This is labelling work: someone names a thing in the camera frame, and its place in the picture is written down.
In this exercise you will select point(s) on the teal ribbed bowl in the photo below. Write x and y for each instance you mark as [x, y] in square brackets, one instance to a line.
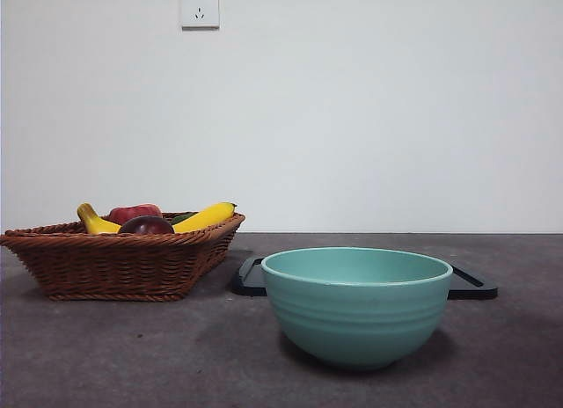
[356, 320]

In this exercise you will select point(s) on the dark green rectangular tray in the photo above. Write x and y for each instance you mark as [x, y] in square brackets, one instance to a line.
[251, 280]

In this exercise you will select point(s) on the dark purple plum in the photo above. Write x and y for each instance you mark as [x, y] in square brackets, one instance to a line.
[146, 225]

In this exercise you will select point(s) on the yellow banana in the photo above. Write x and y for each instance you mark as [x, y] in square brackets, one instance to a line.
[203, 216]

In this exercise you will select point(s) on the white wall socket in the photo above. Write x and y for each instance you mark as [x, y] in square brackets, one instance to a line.
[201, 9]

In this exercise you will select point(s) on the brown wicker basket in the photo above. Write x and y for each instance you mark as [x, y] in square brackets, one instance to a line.
[110, 263]

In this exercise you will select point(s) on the red apple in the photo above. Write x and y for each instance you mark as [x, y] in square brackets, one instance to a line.
[133, 211]

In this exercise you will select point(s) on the green vegetable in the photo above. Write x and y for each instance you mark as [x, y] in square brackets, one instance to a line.
[180, 218]

